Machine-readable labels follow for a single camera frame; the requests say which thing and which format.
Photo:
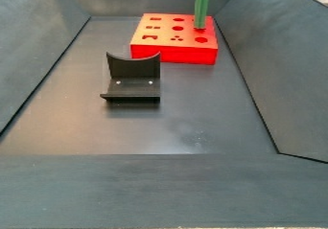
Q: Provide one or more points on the black curved bracket stand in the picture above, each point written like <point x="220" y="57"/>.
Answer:
<point x="134" y="78"/>

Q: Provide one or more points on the green star-shaped peg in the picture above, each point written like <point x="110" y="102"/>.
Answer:
<point x="200" y="13"/>

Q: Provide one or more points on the red shape-sorting board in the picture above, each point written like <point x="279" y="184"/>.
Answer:
<point x="169" y="34"/>

